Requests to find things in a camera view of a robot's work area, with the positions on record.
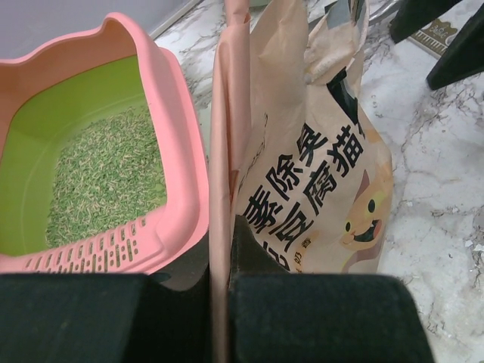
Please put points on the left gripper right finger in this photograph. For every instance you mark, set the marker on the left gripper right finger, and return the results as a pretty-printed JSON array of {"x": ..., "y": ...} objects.
[{"x": 276, "y": 316}]

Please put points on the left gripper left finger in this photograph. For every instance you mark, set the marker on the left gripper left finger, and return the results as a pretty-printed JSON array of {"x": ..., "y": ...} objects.
[{"x": 163, "y": 317}]

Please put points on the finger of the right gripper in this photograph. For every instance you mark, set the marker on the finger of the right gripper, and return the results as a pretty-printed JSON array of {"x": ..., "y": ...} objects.
[
  {"x": 463, "y": 57},
  {"x": 415, "y": 14}
]

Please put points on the peach cat litter bag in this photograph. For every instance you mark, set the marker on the peach cat litter bag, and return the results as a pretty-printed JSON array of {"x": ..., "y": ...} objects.
[{"x": 291, "y": 149}]

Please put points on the green cat litter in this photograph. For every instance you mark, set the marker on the green cat litter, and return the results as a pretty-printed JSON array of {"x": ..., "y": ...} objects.
[{"x": 108, "y": 174}]

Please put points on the pink green litter box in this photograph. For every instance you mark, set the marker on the pink green litter box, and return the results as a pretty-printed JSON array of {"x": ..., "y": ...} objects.
[{"x": 54, "y": 92}]

